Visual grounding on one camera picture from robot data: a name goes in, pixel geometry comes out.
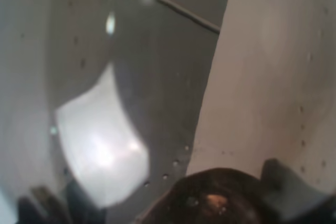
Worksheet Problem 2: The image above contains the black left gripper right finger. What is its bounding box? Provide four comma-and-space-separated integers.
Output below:
260, 158, 335, 223

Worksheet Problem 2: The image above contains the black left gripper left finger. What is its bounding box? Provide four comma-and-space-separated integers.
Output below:
17, 180, 105, 223

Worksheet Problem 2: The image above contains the smoky transparent plastic bottle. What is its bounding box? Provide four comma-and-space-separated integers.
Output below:
1, 0, 335, 223

